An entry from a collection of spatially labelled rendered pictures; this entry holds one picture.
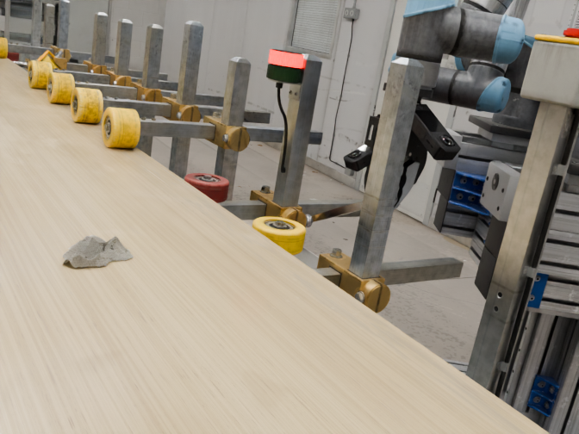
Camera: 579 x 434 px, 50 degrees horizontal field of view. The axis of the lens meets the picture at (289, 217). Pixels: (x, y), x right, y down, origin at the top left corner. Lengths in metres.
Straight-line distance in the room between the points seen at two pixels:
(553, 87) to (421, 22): 0.36
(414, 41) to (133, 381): 0.72
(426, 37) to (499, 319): 0.47
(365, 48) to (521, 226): 4.70
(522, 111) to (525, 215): 0.99
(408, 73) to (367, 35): 4.51
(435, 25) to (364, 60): 4.38
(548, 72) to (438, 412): 0.39
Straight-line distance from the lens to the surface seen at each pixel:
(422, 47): 1.05
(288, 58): 1.08
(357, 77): 5.46
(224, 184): 1.11
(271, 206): 1.17
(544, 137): 0.76
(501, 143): 1.74
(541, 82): 0.75
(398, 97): 0.92
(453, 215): 1.75
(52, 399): 0.50
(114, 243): 0.74
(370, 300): 0.97
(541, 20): 4.16
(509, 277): 0.79
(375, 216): 0.95
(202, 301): 0.65
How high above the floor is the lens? 1.18
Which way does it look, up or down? 16 degrees down
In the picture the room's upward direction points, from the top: 10 degrees clockwise
